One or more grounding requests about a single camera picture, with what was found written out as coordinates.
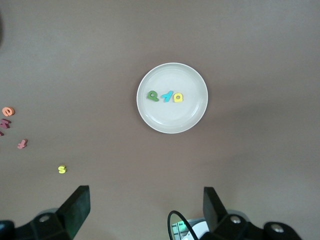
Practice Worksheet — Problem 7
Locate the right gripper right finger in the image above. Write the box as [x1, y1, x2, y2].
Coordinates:
[202, 186, 305, 240]

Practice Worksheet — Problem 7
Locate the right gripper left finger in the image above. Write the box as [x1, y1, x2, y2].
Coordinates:
[0, 185, 91, 240]

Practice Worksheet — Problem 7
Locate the teal foam letter y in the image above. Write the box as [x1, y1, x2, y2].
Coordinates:
[160, 90, 174, 103]

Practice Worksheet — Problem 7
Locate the green foam letter p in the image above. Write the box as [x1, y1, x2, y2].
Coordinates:
[146, 90, 160, 102]

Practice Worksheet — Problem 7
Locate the pink foam letter f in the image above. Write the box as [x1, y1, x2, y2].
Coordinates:
[16, 138, 29, 150]

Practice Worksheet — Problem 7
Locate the beige brown plate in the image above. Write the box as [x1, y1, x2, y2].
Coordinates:
[136, 62, 209, 135]

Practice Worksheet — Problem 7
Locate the orange foam letter e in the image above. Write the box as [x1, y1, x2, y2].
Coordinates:
[1, 106, 16, 118]

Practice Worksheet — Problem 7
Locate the brown table cover mat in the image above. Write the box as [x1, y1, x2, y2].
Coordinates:
[0, 0, 320, 240]

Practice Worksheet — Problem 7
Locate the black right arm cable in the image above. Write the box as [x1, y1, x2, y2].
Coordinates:
[166, 210, 198, 240]

